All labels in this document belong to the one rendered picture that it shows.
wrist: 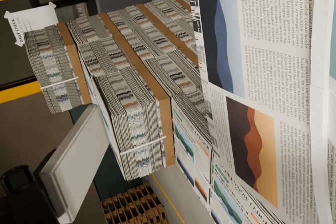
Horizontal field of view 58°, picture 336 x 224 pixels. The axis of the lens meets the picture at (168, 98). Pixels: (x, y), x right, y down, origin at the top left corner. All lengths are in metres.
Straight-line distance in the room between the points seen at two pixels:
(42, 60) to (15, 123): 6.54
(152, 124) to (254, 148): 0.90
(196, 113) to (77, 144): 0.91
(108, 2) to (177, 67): 1.09
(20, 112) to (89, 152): 7.81
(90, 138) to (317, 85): 0.13
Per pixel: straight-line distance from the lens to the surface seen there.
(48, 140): 8.27
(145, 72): 1.26
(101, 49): 1.48
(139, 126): 1.14
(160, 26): 1.61
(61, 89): 1.68
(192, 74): 1.24
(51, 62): 1.59
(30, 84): 2.27
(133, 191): 8.19
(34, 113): 7.98
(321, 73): 0.17
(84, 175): 0.17
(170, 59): 1.34
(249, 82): 0.26
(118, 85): 1.22
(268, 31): 0.23
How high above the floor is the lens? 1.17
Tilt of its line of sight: 17 degrees down
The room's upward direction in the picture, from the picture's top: 109 degrees counter-clockwise
